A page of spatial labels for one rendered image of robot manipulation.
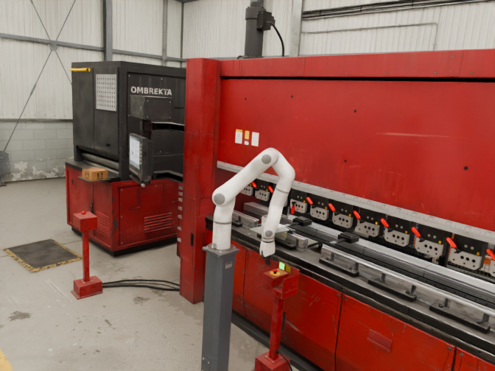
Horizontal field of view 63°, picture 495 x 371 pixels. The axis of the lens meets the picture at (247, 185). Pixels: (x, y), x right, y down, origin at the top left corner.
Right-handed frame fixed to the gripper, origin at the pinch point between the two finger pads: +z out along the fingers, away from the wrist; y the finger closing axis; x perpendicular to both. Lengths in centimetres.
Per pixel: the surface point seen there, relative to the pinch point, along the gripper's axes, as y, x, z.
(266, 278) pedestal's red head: -9.7, -11.1, 20.3
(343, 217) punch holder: -49, 22, -25
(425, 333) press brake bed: -35, 92, 21
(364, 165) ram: -53, 33, -62
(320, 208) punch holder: -49, 2, -26
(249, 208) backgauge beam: -74, -102, 6
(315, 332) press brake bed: -32, 18, 59
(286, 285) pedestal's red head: -13.2, 4.9, 20.0
